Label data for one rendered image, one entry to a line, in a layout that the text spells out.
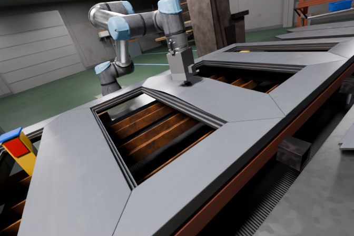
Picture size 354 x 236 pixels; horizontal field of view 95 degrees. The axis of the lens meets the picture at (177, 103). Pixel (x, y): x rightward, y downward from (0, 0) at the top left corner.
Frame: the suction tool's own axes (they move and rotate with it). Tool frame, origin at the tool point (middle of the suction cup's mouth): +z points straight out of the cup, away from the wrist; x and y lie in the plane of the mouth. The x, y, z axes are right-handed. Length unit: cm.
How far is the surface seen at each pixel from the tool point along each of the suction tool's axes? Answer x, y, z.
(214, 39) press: 107, 312, 27
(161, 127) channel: 10.3, -10.6, 14.3
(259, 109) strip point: -28.5, -12.2, 0.4
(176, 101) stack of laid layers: -0.9, -10.1, 0.9
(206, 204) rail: -23.9, -38.3, 4.6
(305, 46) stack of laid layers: -40, 57, 2
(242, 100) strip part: -23.3, -8.2, 0.3
